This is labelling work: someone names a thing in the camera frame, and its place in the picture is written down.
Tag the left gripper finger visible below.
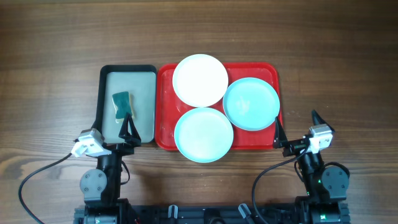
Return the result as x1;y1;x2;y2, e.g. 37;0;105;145
119;113;141;146
90;120;98;130

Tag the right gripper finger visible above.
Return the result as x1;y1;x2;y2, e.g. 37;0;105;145
312;110;335;133
272;117;288;148

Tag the green yellow sponge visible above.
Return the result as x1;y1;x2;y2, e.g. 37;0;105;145
112;91;135;123

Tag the light blue front plate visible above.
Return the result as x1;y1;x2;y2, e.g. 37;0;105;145
174;108;234;163

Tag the white round plate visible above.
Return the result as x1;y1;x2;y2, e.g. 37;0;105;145
172;54;229;108

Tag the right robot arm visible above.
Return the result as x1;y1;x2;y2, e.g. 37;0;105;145
273;110;351;223

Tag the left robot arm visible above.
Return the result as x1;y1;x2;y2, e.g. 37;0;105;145
73;113;141;224

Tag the red plastic tray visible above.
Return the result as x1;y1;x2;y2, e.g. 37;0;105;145
154;62;280;151

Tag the black water basin tray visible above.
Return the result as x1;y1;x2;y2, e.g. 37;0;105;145
93;65;156;144

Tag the teal plate on right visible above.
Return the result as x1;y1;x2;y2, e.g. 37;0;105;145
223;77;280;131

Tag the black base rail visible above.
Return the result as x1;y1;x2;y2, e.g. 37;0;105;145
73;203;351;224

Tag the left black cable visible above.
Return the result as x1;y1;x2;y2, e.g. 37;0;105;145
17;152;74;224

